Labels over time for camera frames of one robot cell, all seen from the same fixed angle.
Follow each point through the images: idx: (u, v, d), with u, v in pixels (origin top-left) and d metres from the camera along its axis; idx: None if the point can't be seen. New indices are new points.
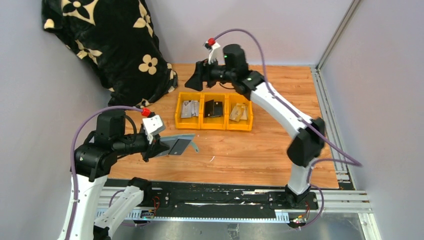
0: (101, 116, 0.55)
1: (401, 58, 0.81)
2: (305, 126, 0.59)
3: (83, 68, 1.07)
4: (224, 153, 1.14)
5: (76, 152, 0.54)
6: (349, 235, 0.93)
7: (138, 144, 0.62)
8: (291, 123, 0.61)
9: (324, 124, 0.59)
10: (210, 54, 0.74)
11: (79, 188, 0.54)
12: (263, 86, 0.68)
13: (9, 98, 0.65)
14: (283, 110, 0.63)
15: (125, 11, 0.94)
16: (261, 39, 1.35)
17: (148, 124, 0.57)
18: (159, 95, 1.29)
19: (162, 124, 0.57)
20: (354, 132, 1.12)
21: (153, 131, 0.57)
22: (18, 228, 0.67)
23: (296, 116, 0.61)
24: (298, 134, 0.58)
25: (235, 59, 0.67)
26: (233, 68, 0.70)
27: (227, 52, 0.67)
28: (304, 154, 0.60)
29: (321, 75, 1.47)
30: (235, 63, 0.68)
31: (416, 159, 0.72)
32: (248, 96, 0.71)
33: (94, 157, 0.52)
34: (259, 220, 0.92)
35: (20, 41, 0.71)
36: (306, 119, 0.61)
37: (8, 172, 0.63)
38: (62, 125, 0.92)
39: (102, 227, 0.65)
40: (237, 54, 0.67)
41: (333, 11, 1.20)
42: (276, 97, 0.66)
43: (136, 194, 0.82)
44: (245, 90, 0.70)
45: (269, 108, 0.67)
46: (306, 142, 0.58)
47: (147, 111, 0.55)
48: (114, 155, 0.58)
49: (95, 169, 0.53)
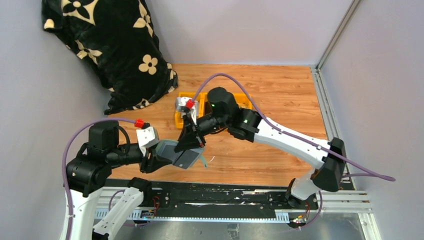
0: (93, 129, 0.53)
1: (401, 59, 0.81)
2: (328, 154, 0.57)
3: (83, 68, 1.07)
4: (224, 153, 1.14)
5: (69, 167, 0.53)
6: (349, 236, 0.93)
7: (132, 155, 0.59)
8: (310, 154, 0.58)
9: (343, 145, 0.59)
10: (193, 116, 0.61)
11: (74, 203, 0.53)
12: (264, 123, 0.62)
13: (9, 97, 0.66)
14: (298, 142, 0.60)
15: (125, 11, 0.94)
16: (261, 38, 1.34)
17: (140, 136, 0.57)
18: (159, 95, 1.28)
19: (154, 137, 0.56)
20: (354, 132, 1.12)
21: (145, 144, 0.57)
22: (18, 228, 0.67)
23: (314, 145, 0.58)
24: (326, 165, 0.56)
25: (227, 106, 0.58)
26: (227, 115, 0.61)
27: (215, 101, 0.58)
28: (336, 182, 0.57)
29: (321, 76, 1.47)
30: (227, 110, 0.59)
31: (416, 159, 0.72)
32: (251, 139, 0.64)
33: (87, 172, 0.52)
34: (259, 220, 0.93)
35: (21, 41, 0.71)
36: (324, 145, 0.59)
37: (8, 172, 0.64)
38: (63, 126, 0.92)
39: (101, 233, 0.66)
40: (227, 100, 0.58)
41: (333, 11, 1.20)
42: (284, 132, 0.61)
43: (135, 196, 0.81)
44: (245, 134, 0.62)
45: (279, 144, 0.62)
46: (336, 171, 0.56)
47: (139, 121, 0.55)
48: (108, 167, 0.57)
49: (88, 184, 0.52)
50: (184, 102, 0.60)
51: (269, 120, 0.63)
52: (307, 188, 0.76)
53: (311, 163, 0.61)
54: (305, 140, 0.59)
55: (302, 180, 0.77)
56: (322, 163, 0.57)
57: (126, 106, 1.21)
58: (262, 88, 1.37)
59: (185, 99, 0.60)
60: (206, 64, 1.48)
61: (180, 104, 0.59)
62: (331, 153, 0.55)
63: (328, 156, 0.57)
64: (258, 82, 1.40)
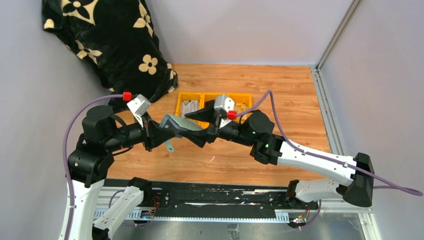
0: (85, 121, 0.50)
1: (401, 59, 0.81)
2: (357, 171, 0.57)
3: (83, 68, 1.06)
4: (224, 153, 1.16)
5: (70, 158, 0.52)
6: (350, 236, 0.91)
7: (133, 135, 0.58)
8: (338, 173, 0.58)
9: (369, 160, 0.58)
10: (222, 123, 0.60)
11: (75, 194, 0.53)
12: (285, 145, 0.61)
13: (9, 97, 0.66)
14: (323, 162, 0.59)
15: (125, 11, 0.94)
16: (261, 38, 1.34)
17: (130, 103, 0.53)
18: (159, 95, 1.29)
19: (144, 101, 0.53)
20: (353, 133, 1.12)
21: (136, 110, 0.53)
22: (18, 227, 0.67)
23: (340, 163, 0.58)
24: (356, 182, 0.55)
25: (266, 136, 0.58)
26: (259, 140, 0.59)
27: (260, 130, 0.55)
28: (368, 197, 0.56)
29: (321, 75, 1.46)
30: (265, 138, 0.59)
31: (417, 159, 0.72)
32: (274, 162, 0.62)
33: (90, 163, 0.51)
34: (259, 219, 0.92)
35: (21, 41, 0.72)
36: (351, 162, 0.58)
37: (8, 173, 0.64)
38: (62, 125, 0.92)
39: (102, 228, 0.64)
40: (270, 130, 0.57)
41: (333, 10, 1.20)
42: (307, 153, 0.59)
43: (136, 194, 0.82)
44: (268, 158, 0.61)
45: (303, 165, 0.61)
46: (367, 186, 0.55)
47: (128, 95, 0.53)
48: (111, 156, 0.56)
49: (91, 175, 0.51)
50: (226, 108, 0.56)
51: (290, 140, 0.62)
52: (317, 194, 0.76)
53: (339, 180, 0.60)
54: (329, 158, 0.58)
55: (312, 188, 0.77)
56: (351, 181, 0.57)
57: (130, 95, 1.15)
58: (262, 88, 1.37)
59: (229, 106, 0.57)
60: (206, 63, 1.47)
61: (222, 106, 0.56)
62: (359, 170, 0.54)
63: (356, 173, 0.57)
64: (258, 82, 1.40)
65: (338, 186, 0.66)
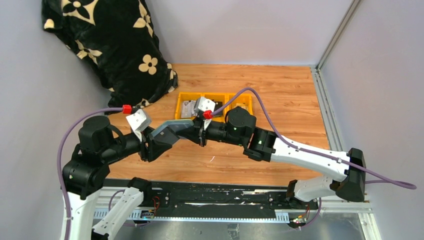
0: (82, 131, 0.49)
1: (401, 59, 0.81)
2: (350, 166, 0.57)
3: (83, 68, 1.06)
4: (224, 153, 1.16)
5: (65, 170, 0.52)
6: (350, 236, 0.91)
7: (130, 145, 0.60)
8: (331, 168, 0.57)
9: (362, 155, 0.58)
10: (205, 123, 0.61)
11: (71, 206, 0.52)
12: (279, 142, 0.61)
13: (9, 97, 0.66)
14: (316, 157, 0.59)
15: (125, 11, 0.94)
16: (261, 38, 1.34)
17: (131, 120, 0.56)
18: (159, 95, 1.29)
19: (145, 118, 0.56)
20: (353, 133, 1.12)
21: (137, 127, 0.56)
22: (18, 227, 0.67)
23: (333, 159, 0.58)
24: (350, 178, 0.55)
25: (249, 130, 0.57)
26: (244, 135, 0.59)
27: (238, 125, 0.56)
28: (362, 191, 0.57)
29: (321, 75, 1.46)
30: (249, 133, 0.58)
31: (417, 159, 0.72)
32: (267, 159, 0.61)
33: (85, 174, 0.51)
34: (259, 219, 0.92)
35: (21, 41, 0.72)
36: (344, 157, 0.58)
37: (8, 173, 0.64)
38: (62, 125, 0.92)
39: (102, 233, 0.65)
40: (251, 125, 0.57)
41: (332, 11, 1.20)
42: (301, 148, 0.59)
43: (135, 196, 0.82)
44: (261, 155, 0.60)
45: (298, 161, 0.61)
46: (361, 181, 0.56)
47: (127, 108, 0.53)
48: (106, 166, 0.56)
49: (86, 186, 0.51)
50: (204, 108, 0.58)
51: (284, 137, 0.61)
52: (316, 193, 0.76)
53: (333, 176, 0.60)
54: (323, 154, 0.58)
55: (310, 185, 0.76)
56: (345, 177, 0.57)
57: (131, 95, 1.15)
58: (262, 88, 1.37)
59: (207, 106, 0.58)
60: (206, 63, 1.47)
61: (201, 107, 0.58)
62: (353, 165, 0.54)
63: (350, 168, 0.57)
64: (258, 82, 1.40)
65: (331, 182, 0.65)
